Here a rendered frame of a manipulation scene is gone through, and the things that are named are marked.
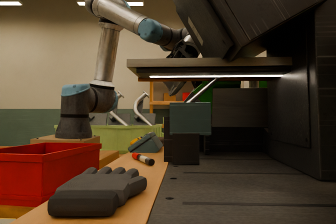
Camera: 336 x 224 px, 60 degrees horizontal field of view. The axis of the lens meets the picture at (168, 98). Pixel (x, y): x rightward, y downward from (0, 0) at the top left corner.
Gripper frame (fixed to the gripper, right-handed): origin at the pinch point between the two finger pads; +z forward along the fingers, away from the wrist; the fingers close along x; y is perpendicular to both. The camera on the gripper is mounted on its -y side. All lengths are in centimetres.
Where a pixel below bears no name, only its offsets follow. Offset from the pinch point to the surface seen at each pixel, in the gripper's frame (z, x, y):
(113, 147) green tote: -18, -92, -20
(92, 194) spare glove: 48, 33, 17
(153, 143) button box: 13.9, -7.0, -4.4
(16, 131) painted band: -218, -782, 29
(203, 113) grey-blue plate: 15.4, 19.2, -0.6
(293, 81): 8.9, 37.2, -6.4
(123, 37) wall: -515, -540, -17
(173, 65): 14.0, 22.5, 12.6
